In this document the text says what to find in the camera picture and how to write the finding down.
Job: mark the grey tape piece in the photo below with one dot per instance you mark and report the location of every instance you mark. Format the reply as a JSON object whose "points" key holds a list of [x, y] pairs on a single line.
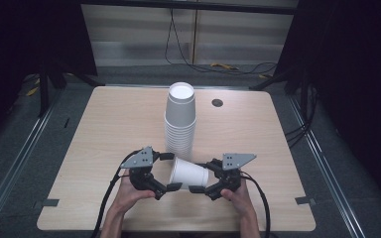
{"points": [[50, 202], [305, 200]]}

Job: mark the person's right hand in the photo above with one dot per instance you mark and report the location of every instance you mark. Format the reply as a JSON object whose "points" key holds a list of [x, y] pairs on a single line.
{"points": [[241, 200]]}

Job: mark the grey partition panel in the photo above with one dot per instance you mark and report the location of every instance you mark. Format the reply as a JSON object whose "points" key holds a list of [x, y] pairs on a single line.
{"points": [[139, 36]]}

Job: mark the single white paper cup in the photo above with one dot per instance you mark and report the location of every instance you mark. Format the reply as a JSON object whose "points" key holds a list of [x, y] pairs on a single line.
{"points": [[190, 173]]}

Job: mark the metal floor rail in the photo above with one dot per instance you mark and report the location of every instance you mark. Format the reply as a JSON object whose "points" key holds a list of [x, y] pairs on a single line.
{"points": [[324, 165], [20, 155]]}

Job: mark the black metal stand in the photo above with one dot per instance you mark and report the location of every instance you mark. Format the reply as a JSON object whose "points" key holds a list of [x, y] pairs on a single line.
{"points": [[44, 89]]}

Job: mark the stack of white paper cups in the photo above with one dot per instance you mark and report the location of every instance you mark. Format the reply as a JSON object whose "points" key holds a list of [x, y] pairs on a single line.
{"points": [[180, 115]]}

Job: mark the yellow tape strip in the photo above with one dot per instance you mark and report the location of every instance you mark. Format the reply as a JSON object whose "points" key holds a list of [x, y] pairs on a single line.
{"points": [[32, 91]]}

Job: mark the person's left hand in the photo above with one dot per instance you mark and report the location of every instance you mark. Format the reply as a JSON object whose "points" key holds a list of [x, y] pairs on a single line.
{"points": [[127, 196]]}

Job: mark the black curtain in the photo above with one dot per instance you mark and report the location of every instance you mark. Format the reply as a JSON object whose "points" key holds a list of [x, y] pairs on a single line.
{"points": [[350, 82], [29, 39]]}

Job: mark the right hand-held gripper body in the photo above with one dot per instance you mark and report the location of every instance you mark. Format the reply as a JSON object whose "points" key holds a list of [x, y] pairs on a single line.
{"points": [[229, 178]]}

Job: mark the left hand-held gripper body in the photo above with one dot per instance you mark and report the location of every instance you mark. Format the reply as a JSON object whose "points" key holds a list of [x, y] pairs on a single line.
{"points": [[142, 175]]}

